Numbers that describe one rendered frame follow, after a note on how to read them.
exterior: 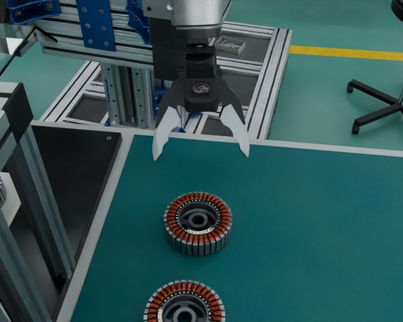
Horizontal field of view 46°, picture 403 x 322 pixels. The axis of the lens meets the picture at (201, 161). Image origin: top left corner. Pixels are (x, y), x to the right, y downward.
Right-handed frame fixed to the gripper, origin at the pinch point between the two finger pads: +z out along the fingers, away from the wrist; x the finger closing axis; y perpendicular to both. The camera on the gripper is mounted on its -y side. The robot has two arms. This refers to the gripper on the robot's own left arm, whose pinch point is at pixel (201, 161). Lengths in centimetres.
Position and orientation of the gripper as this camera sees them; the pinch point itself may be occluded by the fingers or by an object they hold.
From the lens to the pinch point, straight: 75.1
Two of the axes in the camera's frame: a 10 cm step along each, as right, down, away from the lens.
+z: 0.3, 9.4, 3.3
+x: -10.0, 0.4, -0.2
